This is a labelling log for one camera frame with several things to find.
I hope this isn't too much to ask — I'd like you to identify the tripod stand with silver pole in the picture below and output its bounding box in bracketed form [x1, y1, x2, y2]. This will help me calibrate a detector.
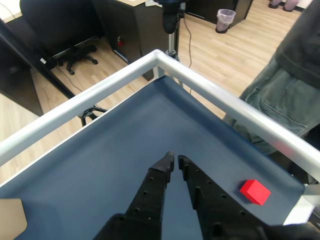
[161, 0, 187, 63]

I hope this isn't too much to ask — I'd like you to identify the beige metal box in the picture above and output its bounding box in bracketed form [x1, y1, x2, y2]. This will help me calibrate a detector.
[0, 198, 28, 240]

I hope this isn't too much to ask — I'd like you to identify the dark wooden desk cabinet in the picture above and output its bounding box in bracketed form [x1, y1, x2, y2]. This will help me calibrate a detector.
[91, 0, 181, 82]

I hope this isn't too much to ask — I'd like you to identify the trash bin with clear liner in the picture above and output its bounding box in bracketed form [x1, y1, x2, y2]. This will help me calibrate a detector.
[215, 8, 237, 35]

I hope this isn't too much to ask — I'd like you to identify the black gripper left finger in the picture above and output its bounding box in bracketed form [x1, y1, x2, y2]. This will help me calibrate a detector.
[93, 150, 176, 240]

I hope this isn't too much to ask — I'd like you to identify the person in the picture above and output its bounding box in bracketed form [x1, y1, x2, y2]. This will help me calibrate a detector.
[223, 0, 320, 156]

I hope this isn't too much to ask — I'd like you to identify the dark wooden desk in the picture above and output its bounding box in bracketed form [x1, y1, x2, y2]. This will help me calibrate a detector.
[186, 0, 254, 29]
[0, 0, 76, 117]

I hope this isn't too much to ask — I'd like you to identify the black office chair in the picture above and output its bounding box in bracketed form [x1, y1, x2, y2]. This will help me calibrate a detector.
[19, 0, 106, 76]

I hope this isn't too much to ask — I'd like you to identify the red cube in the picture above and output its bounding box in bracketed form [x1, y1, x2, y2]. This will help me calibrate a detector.
[239, 179, 272, 206]

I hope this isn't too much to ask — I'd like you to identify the black floor cable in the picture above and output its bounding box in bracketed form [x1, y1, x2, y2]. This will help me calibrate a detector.
[182, 14, 193, 70]

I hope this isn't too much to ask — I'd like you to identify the grey blue table mat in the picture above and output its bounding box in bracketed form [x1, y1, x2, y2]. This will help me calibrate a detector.
[0, 76, 306, 240]

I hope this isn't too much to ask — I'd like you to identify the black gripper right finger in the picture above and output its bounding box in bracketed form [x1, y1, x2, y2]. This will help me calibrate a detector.
[177, 154, 268, 240]

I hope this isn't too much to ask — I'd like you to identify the black floor stand foot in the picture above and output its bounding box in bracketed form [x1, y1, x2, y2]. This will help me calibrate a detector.
[79, 104, 109, 128]

